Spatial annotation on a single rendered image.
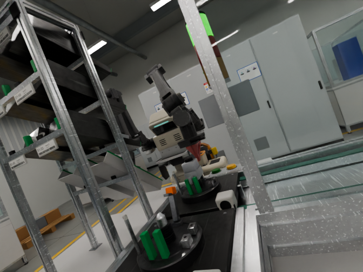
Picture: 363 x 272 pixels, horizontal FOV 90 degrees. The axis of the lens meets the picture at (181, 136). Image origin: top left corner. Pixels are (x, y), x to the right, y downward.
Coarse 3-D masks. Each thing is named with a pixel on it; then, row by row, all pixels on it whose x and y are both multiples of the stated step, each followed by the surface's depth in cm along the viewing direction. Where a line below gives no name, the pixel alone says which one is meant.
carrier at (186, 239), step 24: (192, 216) 47; (216, 216) 43; (144, 240) 32; (168, 240) 36; (192, 240) 34; (216, 240) 34; (120, 264) 39; (144, 264) 32; (168, 264) 30; (192, 264) 31; (216, 264) 29
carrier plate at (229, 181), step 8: (224, 176) 67; (232, 176) 64; (224, 184) 60; (232, 184) 57; (208, 200) 53; (168, 208) 58; (184, 208) 54; (192, 208) 52; (200, 208) 50; (208, 208) 48; (216, 208) 47; (168, 216) 52; (184, 216) 50
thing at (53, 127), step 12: (72, 120) 54; (84, 120) 57; (96, 120) 61; (84, 132) 56; (96, 132) 59; (108, 132) 63; (60, 144) 60; (84, 144) 62; (96, 144) 64; (108, 144) 66; (132, 144) 70
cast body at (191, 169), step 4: (184, 160) 60; (188, 160) 59; (192, 160) 59; (196, 160) 60; (184, 164) 58; (188, 164) 58; (192, 164) 57; (196, 164) 59; (184, 168) 58; (188, 168) 58; (192, 168) 57; (196, 168) 57; (200, 168) 61; (184, 172) 59; (188, 172) 58; (192, 172) 57; (196, 172) 57; (200, 172) 60; (188, 176) 58; (192, 176) 57; (200, 176) 58; (192, 180) 56
